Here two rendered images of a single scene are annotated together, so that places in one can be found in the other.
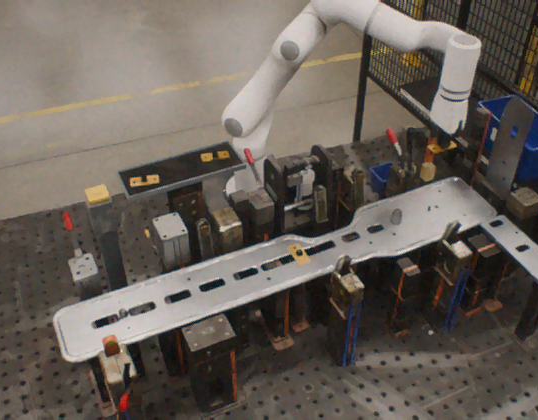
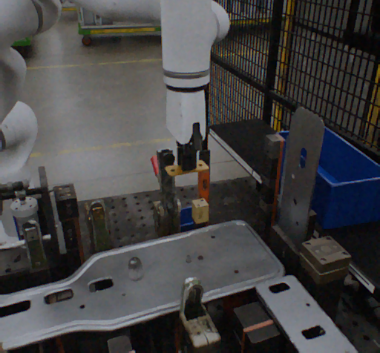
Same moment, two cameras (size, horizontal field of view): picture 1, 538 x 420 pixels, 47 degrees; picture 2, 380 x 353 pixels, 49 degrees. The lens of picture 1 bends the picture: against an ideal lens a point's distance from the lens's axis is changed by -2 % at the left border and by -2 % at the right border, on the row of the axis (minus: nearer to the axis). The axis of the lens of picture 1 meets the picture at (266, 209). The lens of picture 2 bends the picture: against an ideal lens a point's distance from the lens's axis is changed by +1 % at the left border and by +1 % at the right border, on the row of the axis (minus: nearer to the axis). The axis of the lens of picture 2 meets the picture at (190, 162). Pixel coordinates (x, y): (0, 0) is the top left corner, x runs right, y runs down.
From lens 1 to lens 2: 1.17 m
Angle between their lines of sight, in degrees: 13
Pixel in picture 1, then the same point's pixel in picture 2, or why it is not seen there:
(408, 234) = (143, 296)
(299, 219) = (17, 265)
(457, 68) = (173, 31)
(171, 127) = (63, 179)
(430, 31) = not seen: outside the picture
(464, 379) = not seen: outside the picture
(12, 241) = not seen: outside the picture
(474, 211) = (251, 267)
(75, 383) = not seen: outside the picture
